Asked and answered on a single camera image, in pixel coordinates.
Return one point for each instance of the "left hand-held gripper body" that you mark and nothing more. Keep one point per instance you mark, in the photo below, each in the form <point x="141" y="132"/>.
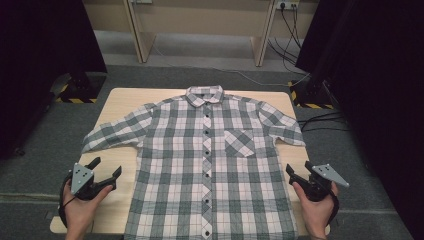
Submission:
<point x="81" y="178"/>

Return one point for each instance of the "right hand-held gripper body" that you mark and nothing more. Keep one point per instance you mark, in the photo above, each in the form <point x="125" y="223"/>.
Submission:
<point x="320" y="186"/>

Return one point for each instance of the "grey white plaid shirt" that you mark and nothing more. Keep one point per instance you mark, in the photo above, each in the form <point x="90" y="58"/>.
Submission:
<point x="186" y="150"/>

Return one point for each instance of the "person's right hand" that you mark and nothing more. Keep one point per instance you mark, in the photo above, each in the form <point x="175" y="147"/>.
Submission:
<point x="316" y="213"/>

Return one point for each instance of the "person's left hand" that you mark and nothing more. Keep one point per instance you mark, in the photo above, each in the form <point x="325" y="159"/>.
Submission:
<point x="80" y="213"/>

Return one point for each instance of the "black yellow striped stand base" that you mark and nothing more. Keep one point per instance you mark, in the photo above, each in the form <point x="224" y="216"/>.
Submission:
<point x="308" y="95"/>
<point x="78" y="90"/>

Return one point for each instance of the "black curtain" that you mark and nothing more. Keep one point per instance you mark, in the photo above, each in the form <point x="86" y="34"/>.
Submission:
<point x="383" y="66"/>
<point x="33" y="50"/>

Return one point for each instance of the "beige wooden desk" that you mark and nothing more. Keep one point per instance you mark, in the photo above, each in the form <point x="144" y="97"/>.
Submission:
<point x="200" y="16"/>

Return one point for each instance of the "white wall socket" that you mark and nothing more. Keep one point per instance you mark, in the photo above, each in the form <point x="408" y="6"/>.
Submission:
<point x="287" y="4"/>

